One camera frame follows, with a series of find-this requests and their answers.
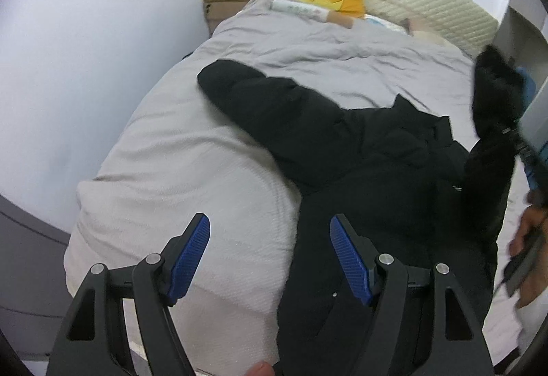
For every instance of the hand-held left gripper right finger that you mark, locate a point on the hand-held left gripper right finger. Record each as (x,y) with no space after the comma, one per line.
(349,260)

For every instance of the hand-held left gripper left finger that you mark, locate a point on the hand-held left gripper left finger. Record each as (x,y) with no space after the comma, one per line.
(190,258)

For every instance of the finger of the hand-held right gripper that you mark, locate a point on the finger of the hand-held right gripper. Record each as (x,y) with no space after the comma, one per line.
(526,82)

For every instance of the black padded jacket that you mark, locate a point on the black padded jacket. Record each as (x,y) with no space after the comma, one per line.
(364,153)

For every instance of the person's right hand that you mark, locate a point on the person's right hand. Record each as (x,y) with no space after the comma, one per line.
(528,224)

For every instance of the person's left hand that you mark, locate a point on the person's left hand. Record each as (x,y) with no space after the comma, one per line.
(261,369)

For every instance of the grey wardrobe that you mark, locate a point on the grey wardrobe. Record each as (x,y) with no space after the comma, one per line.
(513,37)

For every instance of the grey blanket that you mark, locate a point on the grey blanket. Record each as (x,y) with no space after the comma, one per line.
(171,153)

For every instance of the beige pillow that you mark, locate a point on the beige pillow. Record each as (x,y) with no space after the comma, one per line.
(428,30)

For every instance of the light blue pillow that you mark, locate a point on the light blue pillow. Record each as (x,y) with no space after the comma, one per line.
(381,21)

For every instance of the white bottle-shaped plush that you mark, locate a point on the white bottle-shaped plush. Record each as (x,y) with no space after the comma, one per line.
(295,7)

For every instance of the wooden nightstand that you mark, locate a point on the wooden nightstand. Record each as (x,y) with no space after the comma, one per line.
(222,12)

